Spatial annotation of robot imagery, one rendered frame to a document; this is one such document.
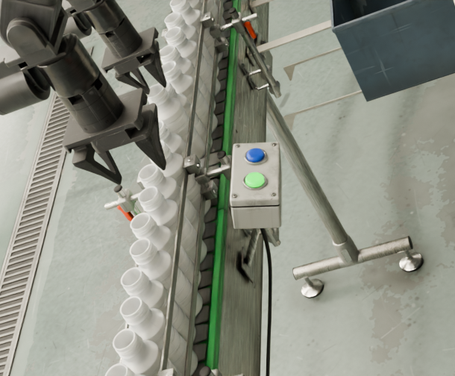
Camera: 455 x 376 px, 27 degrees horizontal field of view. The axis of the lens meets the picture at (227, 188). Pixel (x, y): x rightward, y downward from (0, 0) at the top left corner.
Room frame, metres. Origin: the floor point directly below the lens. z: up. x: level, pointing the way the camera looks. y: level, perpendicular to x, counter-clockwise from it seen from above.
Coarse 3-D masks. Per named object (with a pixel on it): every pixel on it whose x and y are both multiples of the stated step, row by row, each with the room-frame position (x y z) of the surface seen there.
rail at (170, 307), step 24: (216, 48) 1.73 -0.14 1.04; (216, 72) 1.67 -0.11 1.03; (192, 96) 1.51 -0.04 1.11; (192, 120) 1.45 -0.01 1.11; (192, 288) 1.13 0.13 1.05; (168, 312) 1.04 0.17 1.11; (192, 312) 1.08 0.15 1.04; (168, 336) 1.00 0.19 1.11; (192, 336) 1.05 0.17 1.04; (120, 360) 1.00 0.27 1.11
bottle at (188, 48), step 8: (168, 32) 1.69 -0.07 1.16; (176, 32) 1.69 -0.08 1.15; (168, 40) 1.67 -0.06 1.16; (176, 40) 1.65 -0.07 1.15; (184, 40) 1.66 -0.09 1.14; (192, 40) 1.68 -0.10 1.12; (184, 48) 1.65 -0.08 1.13; (192, 48) 1.65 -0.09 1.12; (184, 56) 1.64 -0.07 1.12; (192, 56) 1.64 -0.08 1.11; (208, 64) 1.66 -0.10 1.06; (200, 72) 1.64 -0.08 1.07; (208, 72) 1.65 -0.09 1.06; (208, 80) 1.64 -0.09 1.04; (216, 80) 1.66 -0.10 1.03; (208, 88) 1.64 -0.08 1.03; (216, 88) 1.65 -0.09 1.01
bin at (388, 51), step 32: (256, 0) 2.02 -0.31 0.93; (352, 0) 1.97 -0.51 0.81; (384, 0) 1.94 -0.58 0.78; (416, 0) 1.62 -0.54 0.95; (448, 0) 1.60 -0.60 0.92; (352, 32) 1.69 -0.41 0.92; (384, 32) 1.66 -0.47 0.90; (416, 32) 1.64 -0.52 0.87; (448, 32) 1.61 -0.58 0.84; (352, 64) 1.70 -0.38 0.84; (384, 64) 1.67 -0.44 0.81; (416, 64) 1.65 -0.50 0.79; (448, 64) 1.62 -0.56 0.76
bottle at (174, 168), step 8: (168, 152) 1.34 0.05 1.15; (168, 160) 1.34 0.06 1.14; (176, 160) 1.34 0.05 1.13; (168, 168) 1.33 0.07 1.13; (176, 168) 1.33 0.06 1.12; (168, 176) 1.33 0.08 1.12; (176, 176) 1.32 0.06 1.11; (192, 176) 1.34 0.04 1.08; (192, 184) 1.33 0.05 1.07; (192, 192) 1.33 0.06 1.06; (192, 200) 1.33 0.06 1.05; (200, 200) 1.33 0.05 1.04; (208, 200) 1.34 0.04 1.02; (208, 208) 1.33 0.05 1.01
